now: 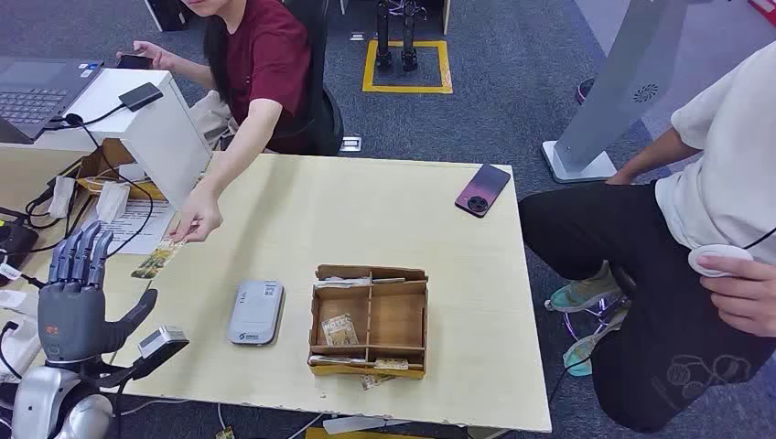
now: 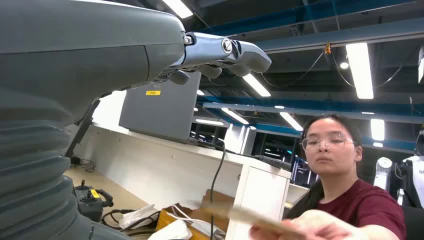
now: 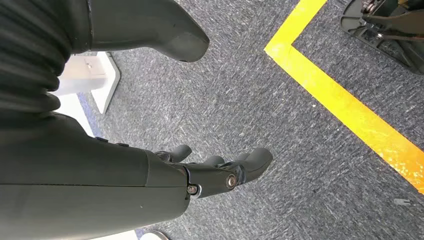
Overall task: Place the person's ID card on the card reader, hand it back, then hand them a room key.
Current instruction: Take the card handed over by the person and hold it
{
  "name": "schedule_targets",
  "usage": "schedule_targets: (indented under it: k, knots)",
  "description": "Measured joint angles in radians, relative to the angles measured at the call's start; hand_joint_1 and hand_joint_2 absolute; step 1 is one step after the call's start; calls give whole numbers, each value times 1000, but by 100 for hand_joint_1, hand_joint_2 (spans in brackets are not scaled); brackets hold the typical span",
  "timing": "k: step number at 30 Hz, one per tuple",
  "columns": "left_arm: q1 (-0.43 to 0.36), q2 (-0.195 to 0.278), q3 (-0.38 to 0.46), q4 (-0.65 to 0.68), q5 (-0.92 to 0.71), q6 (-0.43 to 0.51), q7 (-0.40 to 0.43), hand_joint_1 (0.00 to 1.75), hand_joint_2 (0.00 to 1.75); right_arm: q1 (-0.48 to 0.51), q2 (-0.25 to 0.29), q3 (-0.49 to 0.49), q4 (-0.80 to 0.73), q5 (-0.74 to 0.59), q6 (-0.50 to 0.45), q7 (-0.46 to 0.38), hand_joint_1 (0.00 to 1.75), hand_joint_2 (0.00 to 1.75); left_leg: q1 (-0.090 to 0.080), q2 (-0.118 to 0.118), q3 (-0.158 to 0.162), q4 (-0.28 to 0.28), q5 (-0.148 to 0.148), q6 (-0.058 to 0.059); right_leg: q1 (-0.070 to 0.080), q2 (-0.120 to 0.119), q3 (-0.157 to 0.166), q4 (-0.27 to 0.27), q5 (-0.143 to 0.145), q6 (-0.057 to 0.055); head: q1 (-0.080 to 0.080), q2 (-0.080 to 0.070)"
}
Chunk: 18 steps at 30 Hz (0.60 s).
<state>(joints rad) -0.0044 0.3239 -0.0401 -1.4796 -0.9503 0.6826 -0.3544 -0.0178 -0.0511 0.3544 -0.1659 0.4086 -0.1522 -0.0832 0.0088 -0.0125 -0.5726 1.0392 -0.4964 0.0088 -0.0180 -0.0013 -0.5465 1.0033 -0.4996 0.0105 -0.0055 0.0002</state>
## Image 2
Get autumn tree print card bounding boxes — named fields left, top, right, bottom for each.
left=198, top=202, right=301, bottom=237

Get person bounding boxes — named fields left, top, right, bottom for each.
left=250, top=114, right=408, bottom=240

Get white cabinet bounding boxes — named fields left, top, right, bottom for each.
left=225, top=164, right=293, bottom=240

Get ceiling light panel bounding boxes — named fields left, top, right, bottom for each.
left=369, top=118, right=386, bottom=142
left=161, top=0, right=194, bottom=19
left=345, top=42, right=375, bottom=100
left=220, top=107, right=250, bottom=126
left=278, top=111, right=304, bottom=132
left=242, top=73, right=272, bottom=98

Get brown cardboard box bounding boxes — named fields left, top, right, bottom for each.
left=154, top=189, right=235, bottom=240

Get grey monitor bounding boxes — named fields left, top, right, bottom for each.
left=118, top=71, right=202, bottom=142

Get white humanoid robot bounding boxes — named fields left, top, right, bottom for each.
left=396, top=128, right=424, bottom=210

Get white pillar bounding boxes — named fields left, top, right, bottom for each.
left=224, top=123, right=258, bottom=156

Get ribbed grey left arm sleeve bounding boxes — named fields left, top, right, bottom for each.
left=0, top=87, right=90, bottom=240

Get white paper sheet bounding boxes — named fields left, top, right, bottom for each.
left=147, top=219, right=193, bottom=240

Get white desk partition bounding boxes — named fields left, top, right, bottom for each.
left=73, top=123, right=246, bottom=213

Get black joystick remote controller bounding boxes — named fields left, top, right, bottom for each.
left=72, top=180, right=115, bottom=223

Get crumpled white cloth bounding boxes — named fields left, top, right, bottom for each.
left=118, top=204, right=161, bottom=230

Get clear frame eyeglasses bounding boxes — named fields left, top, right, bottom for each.
left=300, top=136, right=358, bottom=153

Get black hanging cable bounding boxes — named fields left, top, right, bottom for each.
left=209, top=140, right=227, bottom=240

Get white cable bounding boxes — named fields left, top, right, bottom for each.
left=166, top=204, right=215, bottom=230

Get black coiled cable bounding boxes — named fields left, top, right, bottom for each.
left=100, top=208, right=161, bottom=238

